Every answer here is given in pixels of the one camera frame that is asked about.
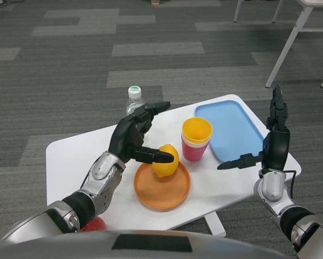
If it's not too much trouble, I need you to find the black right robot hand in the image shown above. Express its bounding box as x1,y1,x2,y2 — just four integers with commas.
217,85,291,172

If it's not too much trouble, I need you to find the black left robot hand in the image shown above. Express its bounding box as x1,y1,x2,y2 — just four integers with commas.
108,101,175,165

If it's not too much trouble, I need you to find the yellow lemon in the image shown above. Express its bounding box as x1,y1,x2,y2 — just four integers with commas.
152,144,180,178

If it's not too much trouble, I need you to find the orange round plate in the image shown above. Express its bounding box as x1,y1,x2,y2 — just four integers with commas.
134,161,191,213

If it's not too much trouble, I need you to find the clear water bottle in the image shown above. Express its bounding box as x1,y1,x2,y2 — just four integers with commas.
125,85,151,137

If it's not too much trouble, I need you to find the blue rectangular tray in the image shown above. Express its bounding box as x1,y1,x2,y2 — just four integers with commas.
194,100,266,163

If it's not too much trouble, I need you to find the white plastic cup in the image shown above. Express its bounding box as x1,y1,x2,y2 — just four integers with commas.
181,134,212,148

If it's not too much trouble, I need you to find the pink plastic cup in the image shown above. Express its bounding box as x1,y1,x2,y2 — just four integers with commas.
181,139,210,162

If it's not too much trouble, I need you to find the yellow plastic cup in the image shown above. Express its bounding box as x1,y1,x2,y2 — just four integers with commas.
182,117,214,146

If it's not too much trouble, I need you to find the red apple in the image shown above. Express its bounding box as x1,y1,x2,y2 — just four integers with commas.
80,217,108,233

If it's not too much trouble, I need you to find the white table foot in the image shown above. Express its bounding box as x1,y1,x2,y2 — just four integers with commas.
204,212,226,237

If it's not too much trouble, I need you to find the white desk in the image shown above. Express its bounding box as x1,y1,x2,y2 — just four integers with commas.
232,0,323,88

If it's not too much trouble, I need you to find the silver robot chest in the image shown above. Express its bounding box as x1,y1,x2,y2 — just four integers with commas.
0,229,288,259

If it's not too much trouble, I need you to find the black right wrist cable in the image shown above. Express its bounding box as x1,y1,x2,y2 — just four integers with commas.
284,169,297,200

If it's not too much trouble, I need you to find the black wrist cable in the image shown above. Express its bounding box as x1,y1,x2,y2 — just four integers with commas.
79,172,91,189
284,169,297,200

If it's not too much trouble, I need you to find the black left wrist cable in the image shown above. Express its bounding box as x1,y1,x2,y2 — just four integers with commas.
79,172,91,189

